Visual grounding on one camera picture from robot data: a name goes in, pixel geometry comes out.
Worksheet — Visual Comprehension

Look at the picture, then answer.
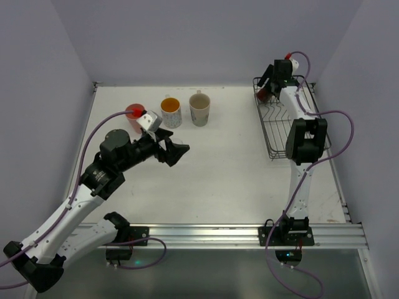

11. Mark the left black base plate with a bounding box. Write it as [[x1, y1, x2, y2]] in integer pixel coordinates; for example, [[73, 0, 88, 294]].
[[127, 226, 150, 247]]

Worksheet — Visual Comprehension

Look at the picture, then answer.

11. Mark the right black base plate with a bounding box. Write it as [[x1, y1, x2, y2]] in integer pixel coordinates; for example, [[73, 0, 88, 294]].
[[257, 216, 315, 247]]

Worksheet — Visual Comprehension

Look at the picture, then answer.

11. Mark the clear glass cup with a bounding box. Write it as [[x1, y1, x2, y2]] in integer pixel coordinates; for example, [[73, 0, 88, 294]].
[[170, 137, 184, 145]]

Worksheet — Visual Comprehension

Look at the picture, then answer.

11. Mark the beige patterned mug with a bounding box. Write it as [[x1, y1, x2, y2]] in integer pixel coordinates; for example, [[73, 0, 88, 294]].
[[189, 90, 211, 127]]

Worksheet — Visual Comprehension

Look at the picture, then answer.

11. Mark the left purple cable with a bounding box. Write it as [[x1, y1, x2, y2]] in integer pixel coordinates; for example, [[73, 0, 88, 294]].
[[0, 108, 166, 289]]

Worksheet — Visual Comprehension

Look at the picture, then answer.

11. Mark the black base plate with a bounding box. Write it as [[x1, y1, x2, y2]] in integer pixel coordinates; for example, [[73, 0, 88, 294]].
[[257, 216, 315, 247], [127, 226, 150, 247]]

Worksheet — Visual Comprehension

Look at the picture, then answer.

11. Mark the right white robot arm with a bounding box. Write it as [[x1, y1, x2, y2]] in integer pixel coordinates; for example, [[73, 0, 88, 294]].
[[255, 56, 327, 245]]

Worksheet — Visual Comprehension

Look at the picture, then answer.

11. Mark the purple cable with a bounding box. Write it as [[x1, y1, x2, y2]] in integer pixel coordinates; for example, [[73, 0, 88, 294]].
[[264, 51, 356, 299], [0, 108, 166, 289]]

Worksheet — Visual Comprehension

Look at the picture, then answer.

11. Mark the white patterned mug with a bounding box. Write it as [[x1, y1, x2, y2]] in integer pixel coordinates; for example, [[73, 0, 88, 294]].
[[160, 95, 182, 129]]

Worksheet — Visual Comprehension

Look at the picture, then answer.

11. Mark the brown ceramic cup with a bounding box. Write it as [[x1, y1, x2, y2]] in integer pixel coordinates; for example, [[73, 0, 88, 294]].
[[256, 87, 272, 103]]

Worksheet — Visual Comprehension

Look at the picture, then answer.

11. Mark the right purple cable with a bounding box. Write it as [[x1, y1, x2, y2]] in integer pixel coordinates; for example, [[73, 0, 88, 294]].
[[264, 51, 356, 299]]

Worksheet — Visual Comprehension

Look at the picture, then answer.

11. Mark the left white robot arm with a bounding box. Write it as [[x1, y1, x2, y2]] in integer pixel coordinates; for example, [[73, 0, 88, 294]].
[[3, 128, 190, 293]]

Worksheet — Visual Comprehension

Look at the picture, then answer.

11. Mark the aluminium mounting rail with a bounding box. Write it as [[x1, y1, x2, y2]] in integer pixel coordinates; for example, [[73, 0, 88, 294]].
[[42, 221, 370, 250]]

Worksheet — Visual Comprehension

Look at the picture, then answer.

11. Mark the pink plastic cup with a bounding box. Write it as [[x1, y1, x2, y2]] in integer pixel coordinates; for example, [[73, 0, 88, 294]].
[[125, 103, 145, 135]]

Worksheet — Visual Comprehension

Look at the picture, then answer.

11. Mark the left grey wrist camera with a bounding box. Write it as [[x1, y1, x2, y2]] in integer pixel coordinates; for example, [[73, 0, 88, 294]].
[[137, 110, 162, 133]]

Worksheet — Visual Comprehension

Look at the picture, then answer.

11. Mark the black wire dish rack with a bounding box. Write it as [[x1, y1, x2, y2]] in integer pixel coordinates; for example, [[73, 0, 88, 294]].
[[252, 77, 332, 160]]

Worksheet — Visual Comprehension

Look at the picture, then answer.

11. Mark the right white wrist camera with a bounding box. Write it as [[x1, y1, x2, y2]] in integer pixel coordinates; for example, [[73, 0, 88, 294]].
[[290, 59, 299, 74]]

